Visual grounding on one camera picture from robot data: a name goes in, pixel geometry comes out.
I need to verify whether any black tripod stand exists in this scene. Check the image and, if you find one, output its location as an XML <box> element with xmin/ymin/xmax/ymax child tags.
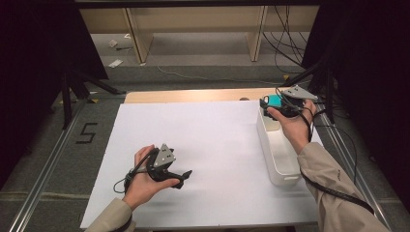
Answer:
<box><xmin>60</xmin><ymin>68</ymin><xmax>128</xmax><ymax>131</ymax></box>
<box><xmin>281</xmin><ymin>57</ymin><xmax>337</xmax><ymax>124</ymax></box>

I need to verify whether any aluminium floor rail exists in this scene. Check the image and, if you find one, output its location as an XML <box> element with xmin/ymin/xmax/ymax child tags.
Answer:
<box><xmin>8</xmin><ymin>96</ymin><xmax>89</xmax><ymax>232</ymax></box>
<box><xmin>309</xmin><ymin>94</ymin><xmax>395</xmax><ymax>232</ymax></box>

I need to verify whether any black curtain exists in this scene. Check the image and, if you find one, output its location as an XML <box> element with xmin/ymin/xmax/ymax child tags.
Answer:
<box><xmin>0</xmin><ymin>0</ymin><xmax>109</xmax><ymax>191</ymax></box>
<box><xmin>301</xmin><ymin>0</ymin><xmax>410</xmax><ymax>207</ymax></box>

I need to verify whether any person's right hand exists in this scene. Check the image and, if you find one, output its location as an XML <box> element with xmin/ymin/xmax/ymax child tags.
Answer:
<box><xmin>266</xmin><ymin>99</ymin><xmax>318</xmax><ymax>156</ymax></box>

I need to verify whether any white plastic bin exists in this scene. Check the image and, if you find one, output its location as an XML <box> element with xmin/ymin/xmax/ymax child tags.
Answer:
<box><xmin>255</xmin><ymin>105</ymin><xmax>305</xmax><ymax>188</ymax></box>

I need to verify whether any bundle of black hanging cables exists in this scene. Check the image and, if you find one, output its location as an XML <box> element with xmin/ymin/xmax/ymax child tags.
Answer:
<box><xmin>262</xmin><ymin>5</ymin><xmax>311</xmax><ymax>75</ymax></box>

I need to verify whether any left hand-held gripper black cable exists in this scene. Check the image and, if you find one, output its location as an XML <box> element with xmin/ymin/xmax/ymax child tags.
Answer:
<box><xmin>112</xmin><ymin>147</ymin><xmax>160</xmax><ymax>232</ymax></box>

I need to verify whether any person's left hand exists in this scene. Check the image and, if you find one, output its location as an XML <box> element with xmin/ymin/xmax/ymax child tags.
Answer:
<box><xmin>122</xmin><ymin>144</ymin><xmax>181</xmax><ymax>212</ymax></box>

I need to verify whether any light wooden table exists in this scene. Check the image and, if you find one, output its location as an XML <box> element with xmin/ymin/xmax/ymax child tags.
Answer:
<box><xmin>124</xmin><ymin>86</ymin><xmax>291</xmax><ymax>104</ymax></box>

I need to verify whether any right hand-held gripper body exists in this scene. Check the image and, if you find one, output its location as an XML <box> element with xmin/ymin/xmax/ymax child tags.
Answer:
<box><xmin>273</xmin><ymin>84</ymin><xmax>319</xmax><ymax>118</ymax></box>

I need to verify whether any black floor cable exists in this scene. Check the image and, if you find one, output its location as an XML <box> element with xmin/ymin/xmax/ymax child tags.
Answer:
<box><xmin>313</xmin><ymin>101</ymin><xmax>361</xmax><ymax>201</ymax></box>

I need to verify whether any white foam board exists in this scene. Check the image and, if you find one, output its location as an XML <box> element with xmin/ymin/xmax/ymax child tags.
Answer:
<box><xmin>79</xmin><ymin>98</ymin><xmax>324</xmax><ymax>230</ymax></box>

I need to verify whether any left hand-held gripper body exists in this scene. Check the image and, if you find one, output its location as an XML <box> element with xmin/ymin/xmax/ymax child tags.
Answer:
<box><xmin>146</xmin><ymin>143</ymin><xmax>177</xmax><ymax>183</ymax></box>

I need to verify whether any beige wooden desk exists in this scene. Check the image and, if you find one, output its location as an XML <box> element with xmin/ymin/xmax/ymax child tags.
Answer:
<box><xmin>78</xmin><ymin>5</ymin><xmax>320</xmax><ymax>64</ymax></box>

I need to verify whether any iridescent phone case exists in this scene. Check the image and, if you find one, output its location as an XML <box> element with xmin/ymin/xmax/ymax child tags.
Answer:
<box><xmin>263</xmin><ymin>94</ymin><xmax>284</xmax><ymax>108</ymax></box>

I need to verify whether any hand-held gripper black cable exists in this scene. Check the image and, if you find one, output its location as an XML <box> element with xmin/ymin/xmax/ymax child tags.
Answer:
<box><xmin>275</xmin><ymin>86</ymin><xmax>375</xmax><ymax>216</ymax></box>
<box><xmin>112</xmin><ymin>147</ymin><xmax>160</xmax><ymax>232</ymax></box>

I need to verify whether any right hand-held gripper black cable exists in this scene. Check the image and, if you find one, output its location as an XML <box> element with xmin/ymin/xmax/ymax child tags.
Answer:
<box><xmin>275</xmin><ymin>86</ymin><xmax>375</xmax><ymax>216</ymax></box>

